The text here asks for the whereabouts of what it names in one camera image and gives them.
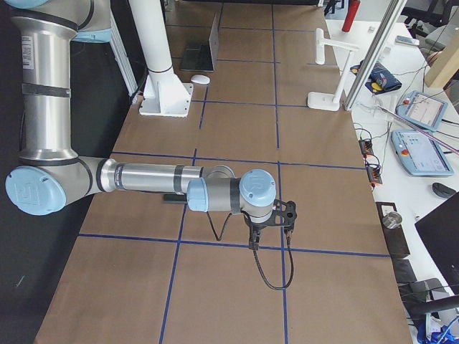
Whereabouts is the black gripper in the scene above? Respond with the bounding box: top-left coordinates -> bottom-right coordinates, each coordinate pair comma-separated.
247,200 -> 297,250

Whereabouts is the grey laptop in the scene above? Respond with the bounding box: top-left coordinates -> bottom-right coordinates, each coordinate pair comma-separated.
180,14 -> 219,72

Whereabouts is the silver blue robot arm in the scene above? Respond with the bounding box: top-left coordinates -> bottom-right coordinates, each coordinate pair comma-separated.
5,1 -> 297,250

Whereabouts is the white desk lamp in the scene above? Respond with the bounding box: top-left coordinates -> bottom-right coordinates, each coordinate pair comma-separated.
307,28 -> 361,113

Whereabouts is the black computer mouse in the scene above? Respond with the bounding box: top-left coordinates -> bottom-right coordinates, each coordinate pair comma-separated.
432,182 -> 457,199

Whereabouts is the white computer mouse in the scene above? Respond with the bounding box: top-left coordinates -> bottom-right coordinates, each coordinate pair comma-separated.
190,75 -> 210,85

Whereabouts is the orange black electronics board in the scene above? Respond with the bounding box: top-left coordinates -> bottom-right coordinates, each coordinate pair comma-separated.
359,138 -> 383,188

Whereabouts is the metal cup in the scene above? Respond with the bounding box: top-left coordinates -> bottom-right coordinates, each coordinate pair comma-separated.
382,211 -> 402,229

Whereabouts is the black flat pad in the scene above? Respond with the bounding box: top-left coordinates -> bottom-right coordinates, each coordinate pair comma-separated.
163,193 -> 187,204

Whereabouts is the near teach pendant tablet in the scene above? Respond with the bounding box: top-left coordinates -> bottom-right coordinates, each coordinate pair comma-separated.
391,130 -> 454,177

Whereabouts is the teach pendant tablet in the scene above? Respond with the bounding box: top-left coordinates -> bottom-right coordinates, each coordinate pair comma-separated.
396,90 -> 448,132
391,130 -> 454,177

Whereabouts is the black monitor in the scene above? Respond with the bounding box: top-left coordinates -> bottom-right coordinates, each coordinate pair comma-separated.
415,193 -> 458,294

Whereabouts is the blue space pattern pouch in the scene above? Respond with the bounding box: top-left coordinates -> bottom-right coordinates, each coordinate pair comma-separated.
365,62 -> 402,95

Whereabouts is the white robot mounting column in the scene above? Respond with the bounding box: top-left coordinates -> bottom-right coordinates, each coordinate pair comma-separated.
129,0 -> 194,118

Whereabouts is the far teach pendant tablet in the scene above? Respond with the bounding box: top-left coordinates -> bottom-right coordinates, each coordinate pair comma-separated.
396,90 -> 448,132

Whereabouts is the red bottle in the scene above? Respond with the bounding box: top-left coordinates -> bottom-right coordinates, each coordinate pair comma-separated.
341,0 -> 361,32

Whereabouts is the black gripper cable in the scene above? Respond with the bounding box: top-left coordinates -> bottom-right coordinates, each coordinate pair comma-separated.
207,211 -> 295,290

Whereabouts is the aluminium frame post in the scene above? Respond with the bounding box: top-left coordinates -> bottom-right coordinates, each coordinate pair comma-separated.
344,0 -> 407,111

